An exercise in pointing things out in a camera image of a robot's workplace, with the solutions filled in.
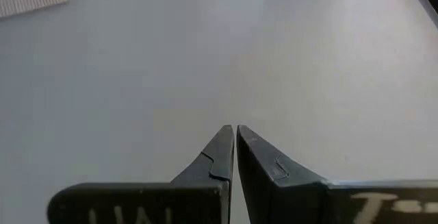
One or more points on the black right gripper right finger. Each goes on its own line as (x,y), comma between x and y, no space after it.
(291,200)

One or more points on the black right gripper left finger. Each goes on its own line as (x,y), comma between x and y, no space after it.
(205,189)

